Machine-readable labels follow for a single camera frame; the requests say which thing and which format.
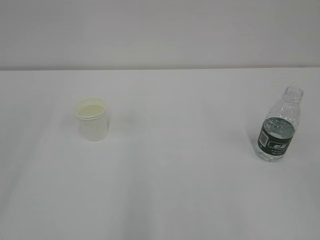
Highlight white paper cup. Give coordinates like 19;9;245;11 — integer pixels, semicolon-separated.
73;97;109;142

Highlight clear water bottle green label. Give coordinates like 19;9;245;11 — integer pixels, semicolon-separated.
254;86;304;162

